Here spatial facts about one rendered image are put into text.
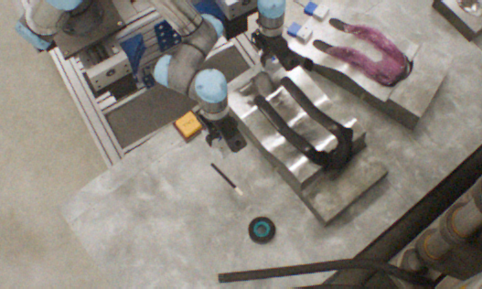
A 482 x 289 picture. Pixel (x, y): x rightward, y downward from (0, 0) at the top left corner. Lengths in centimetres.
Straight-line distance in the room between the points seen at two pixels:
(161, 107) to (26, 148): 74
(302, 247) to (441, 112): 66
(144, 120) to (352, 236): 118
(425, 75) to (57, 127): 179
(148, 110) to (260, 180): 93
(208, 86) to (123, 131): 124
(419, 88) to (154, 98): 124
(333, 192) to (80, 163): 142
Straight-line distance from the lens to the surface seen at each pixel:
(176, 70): 152
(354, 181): 186
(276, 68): 193
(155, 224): 189
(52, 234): 283
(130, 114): 270
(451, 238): 142
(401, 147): 199
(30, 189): 294
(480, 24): 223
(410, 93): 196
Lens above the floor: 260
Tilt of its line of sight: 68 degrees down
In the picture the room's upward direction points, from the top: 4 degrees counter-clockwise
